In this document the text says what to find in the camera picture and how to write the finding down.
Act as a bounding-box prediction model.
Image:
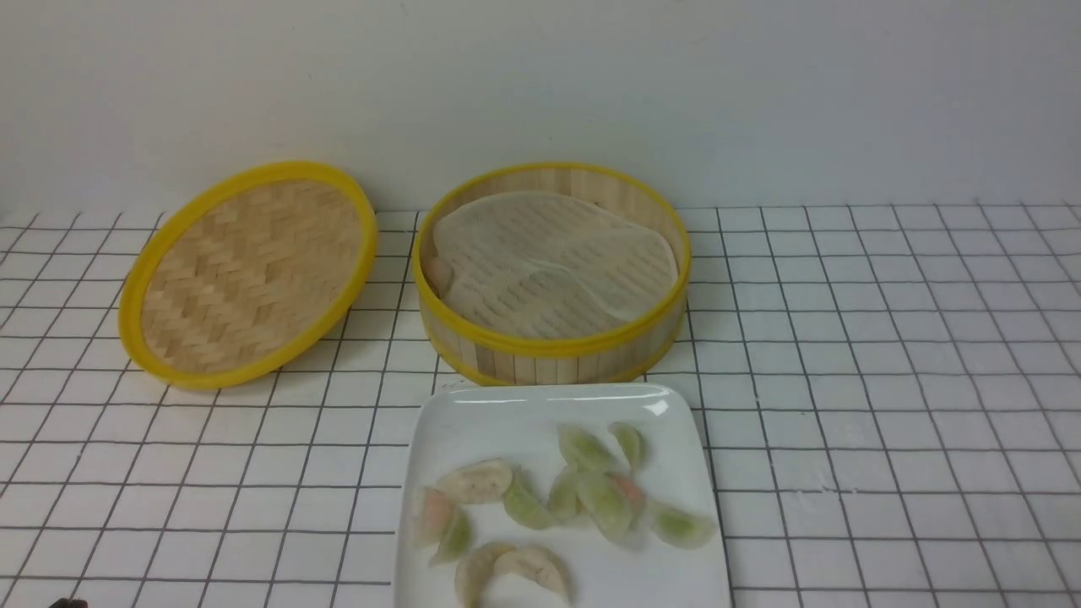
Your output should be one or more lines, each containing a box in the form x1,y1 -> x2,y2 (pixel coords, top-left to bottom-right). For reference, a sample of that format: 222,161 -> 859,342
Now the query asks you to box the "yellow rimmed bamboo steamer basket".
410,162 -> 692,386

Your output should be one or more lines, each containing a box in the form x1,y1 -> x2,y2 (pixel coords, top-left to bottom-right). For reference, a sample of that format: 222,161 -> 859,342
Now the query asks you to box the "white square plate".
393,383 -> 732,607

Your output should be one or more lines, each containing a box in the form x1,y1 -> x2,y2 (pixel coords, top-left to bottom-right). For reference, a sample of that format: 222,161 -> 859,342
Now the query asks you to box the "white steamer liner cloth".
432,190 -> 678,341

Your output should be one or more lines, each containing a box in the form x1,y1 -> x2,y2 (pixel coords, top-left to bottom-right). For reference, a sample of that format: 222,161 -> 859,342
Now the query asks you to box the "green dumpling top centre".
557,423 -> 618,473

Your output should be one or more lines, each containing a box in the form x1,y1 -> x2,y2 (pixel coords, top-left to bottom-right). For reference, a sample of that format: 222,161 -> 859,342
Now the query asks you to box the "green dumpling top right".
608,421 -> 646,472

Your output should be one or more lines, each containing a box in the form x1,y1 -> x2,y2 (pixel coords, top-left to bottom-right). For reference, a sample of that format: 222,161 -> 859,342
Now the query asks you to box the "beige dumpling upper left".
436,459 -> 513,505

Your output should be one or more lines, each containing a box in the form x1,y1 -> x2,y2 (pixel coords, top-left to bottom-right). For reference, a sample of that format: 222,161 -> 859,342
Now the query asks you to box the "beige dumpling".
493,544 -> 573,605
454,541 -> 516,607
436,459 -> 513,505

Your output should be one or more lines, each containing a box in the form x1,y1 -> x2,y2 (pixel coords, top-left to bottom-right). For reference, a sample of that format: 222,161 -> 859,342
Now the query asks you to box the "green dumpling centre small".
546,464 -> 580,524

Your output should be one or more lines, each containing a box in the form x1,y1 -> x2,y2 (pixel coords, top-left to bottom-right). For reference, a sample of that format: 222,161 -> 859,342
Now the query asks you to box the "large green dumpling centre right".
575,472 -> 636,544

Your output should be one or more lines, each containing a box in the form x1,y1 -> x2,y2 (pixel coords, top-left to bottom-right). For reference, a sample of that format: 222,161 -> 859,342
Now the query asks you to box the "pink dumpling right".
606,472 -> 648,524

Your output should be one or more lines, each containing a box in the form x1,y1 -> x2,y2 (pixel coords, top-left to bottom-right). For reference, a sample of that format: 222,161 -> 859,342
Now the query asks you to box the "pink dumpling left edge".
413,487 -> 455,548

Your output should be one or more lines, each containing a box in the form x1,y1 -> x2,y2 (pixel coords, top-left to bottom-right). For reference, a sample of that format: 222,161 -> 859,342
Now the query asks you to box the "green dumpling lower left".
428,505 -> 473,568

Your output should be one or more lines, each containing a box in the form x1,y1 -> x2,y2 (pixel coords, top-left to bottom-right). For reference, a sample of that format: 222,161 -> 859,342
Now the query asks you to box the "beige dumpling bottom right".
493,544 -> 573,605

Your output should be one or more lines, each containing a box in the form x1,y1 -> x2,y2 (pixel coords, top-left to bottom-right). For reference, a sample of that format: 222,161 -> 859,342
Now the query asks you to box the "green dumpling far right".
648,501 -> 717,550

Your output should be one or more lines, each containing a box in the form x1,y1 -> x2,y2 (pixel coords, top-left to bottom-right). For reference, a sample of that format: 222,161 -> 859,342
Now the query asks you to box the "beige dumpling bottom left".
454,541 -> 516,607

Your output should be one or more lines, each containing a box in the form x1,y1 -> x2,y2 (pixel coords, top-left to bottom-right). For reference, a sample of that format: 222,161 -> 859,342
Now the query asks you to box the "yellow rimmed bamboo steamer lid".
118,161 -> 378,389

